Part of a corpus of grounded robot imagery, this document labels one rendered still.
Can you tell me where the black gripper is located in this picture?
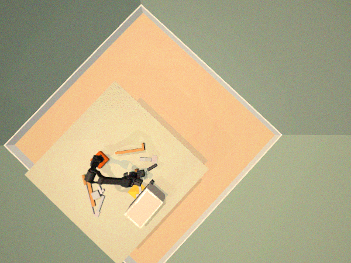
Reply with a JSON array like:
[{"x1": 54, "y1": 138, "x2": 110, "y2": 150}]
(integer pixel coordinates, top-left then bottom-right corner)
[{"x1": 123, "y1": 170, "x2": 145, "y2": 178}]

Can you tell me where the beige cabinet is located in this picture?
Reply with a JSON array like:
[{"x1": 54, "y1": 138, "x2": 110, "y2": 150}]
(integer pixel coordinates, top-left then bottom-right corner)
[{"x1": 124, "y1": 180, "x2": 165, "y2": 229}]

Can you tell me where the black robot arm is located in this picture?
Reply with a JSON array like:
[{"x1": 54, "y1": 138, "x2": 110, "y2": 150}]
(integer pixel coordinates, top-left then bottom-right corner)
[{"x1": 84, "y1": 155, "x2": 143, "y2": 188}]

